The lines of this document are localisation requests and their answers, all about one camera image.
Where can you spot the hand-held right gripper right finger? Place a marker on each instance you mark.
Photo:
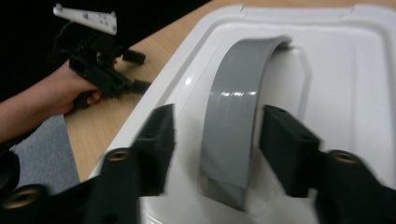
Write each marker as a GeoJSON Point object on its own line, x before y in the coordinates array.
{"type": "Point", "coordinates": [289, 155]}

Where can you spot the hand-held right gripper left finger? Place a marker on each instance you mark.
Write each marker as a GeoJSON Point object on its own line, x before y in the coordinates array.
{"type": "Point", "coordinates": [155, 155]}

